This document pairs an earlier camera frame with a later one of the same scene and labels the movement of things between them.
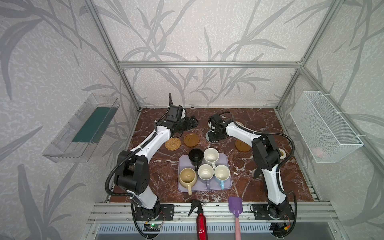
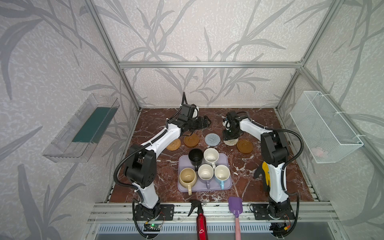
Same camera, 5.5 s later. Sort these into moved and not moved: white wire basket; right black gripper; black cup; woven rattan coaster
Moved: right black gripper
Not moved: white wire basket; black cup; woven rattan coaster
